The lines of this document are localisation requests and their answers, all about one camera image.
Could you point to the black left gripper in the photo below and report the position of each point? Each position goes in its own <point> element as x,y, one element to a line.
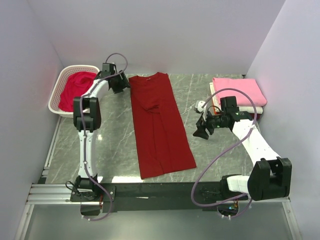
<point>124,83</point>

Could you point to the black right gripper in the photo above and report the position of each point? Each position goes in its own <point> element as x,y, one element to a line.
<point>201,126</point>

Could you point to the dark red t shirt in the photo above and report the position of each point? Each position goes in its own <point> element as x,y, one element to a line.
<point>161,140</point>

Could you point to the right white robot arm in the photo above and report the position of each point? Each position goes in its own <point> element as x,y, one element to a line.
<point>270,177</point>

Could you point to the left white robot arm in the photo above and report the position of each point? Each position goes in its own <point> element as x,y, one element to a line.
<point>87,120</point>

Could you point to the folded white t shirt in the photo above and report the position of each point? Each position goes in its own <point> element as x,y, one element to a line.
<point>249,109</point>

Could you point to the crimson t shirt in basket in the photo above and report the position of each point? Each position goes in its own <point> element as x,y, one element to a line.
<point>77,84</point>

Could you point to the white plastic laundry basket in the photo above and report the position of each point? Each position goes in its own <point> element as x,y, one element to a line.
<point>60,84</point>

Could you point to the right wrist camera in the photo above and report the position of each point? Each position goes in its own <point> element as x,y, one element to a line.
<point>200,107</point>

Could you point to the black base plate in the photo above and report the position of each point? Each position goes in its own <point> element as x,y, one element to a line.
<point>152,196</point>

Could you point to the aluminium rail frame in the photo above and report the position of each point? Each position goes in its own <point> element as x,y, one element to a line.
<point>49,194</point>

